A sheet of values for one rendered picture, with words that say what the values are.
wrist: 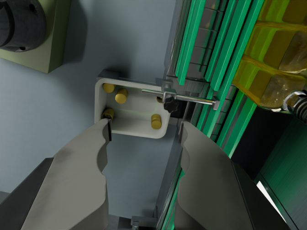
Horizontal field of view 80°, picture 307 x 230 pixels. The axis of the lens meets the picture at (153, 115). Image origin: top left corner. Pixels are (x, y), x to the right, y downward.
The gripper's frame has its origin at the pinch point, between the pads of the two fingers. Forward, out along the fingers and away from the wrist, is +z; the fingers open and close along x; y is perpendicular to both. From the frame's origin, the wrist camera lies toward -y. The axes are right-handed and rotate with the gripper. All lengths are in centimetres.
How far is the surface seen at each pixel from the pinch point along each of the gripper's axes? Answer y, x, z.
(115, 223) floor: 220, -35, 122
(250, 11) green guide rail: -7.8, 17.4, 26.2
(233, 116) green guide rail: 15.7, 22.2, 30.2
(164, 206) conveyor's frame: 58, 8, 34
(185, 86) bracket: 9.0, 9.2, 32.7
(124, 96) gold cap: 15.6, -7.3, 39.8
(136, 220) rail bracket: 70, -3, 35
